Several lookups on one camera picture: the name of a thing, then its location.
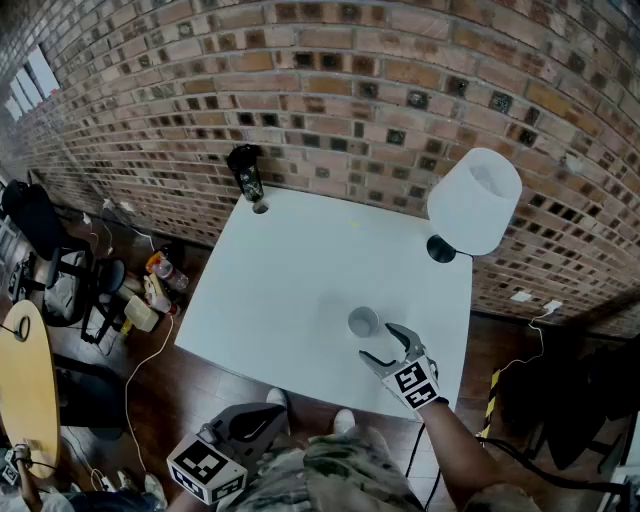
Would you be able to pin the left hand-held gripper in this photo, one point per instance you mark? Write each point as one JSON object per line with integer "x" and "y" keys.
{"x": 205, "y": 465}

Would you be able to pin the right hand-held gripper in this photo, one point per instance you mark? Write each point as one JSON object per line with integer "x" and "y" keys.
{"x": 415, "y": 382}

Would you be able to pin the white cup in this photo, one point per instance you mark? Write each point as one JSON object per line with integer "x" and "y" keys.
{"x": 363, "y": 325}

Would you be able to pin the person's right forearm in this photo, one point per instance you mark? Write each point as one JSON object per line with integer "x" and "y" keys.
{"x": 460, "y": 460}

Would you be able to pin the person's left forearm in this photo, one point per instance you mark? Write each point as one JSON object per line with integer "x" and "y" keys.
{"x": 177, "y": 506}

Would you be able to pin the person's white left shoe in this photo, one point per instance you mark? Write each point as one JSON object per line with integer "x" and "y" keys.
{"x": 276, "y": 397}

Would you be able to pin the person's white shoe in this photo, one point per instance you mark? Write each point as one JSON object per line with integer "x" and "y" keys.
{"x": 344, "y": 420}
{"x": 276, "y": 397}

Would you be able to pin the person's white right shoe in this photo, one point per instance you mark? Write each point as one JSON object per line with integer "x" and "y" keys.
{"x": 344, "y": 420}

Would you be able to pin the person's camouflage clothing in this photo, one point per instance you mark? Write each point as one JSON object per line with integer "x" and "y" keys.
{"x": 340, "y": 475}

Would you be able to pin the yellow black striped tape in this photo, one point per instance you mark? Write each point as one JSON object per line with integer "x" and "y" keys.
{"x": 492, "y": 400}

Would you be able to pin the pale yellow plastic container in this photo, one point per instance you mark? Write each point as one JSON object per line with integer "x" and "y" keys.
{"x": 141, "y": 314}

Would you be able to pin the clear bottle with red label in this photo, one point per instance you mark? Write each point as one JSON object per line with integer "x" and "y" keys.
{"x": 172, "y": 276}

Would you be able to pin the white shade table lamp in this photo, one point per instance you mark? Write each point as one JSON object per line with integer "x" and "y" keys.
{"x": 475, "y": 200}

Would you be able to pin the orange snack packet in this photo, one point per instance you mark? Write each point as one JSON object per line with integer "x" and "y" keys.
{"x": 154, "y": 261}

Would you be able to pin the black patterned tumbler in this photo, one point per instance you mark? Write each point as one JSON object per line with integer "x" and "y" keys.
{"x": 246, "y": 172}

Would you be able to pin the grey backpack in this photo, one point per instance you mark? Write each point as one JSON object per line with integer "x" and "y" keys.
{"x": 65, "y": 290}

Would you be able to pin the round wooden table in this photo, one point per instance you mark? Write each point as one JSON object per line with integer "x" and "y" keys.
{"x": 25, "y": 390}

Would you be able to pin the black office chair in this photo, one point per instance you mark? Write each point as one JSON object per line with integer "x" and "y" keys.
{"x": 37, "y": 220}

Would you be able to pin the window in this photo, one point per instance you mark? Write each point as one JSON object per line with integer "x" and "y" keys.
{"x": 40, "y": 70}

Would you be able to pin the white wall charger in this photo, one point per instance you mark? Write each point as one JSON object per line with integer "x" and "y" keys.
{"x": 108, "y": 204}
{"x": 127, "y": 206}

